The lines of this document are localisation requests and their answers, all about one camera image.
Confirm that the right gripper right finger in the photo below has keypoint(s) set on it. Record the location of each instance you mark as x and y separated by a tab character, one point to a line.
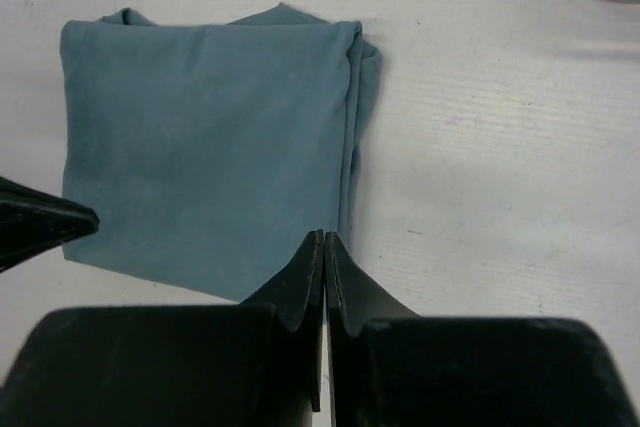
354	298

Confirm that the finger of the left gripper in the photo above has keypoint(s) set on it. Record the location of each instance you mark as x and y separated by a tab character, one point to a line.
23	205
21	242

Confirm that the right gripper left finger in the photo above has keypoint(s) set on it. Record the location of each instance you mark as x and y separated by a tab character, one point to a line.
296	296

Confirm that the blue t-shirt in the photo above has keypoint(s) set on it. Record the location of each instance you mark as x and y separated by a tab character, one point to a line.
208	152

